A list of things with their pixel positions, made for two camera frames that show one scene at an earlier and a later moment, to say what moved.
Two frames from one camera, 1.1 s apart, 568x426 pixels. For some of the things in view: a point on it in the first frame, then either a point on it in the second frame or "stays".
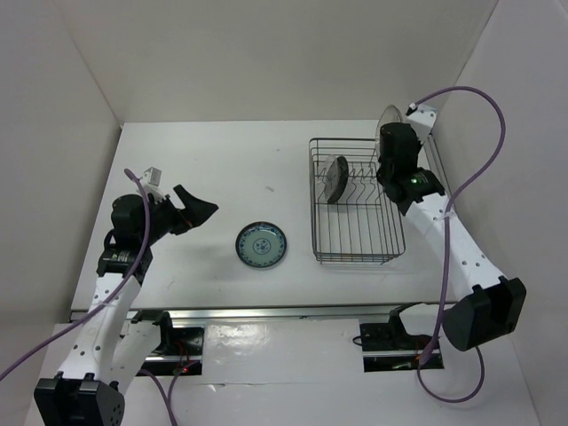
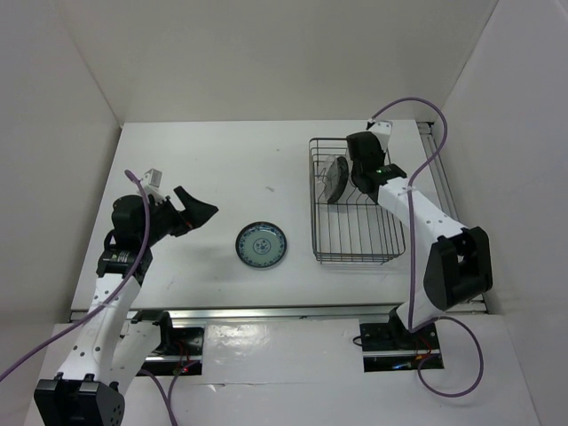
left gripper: x=195 y=210 stays
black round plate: x=343 y=180 stays
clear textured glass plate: x=327 y=178 stays
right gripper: x=417 y=145 → x=380 y=151
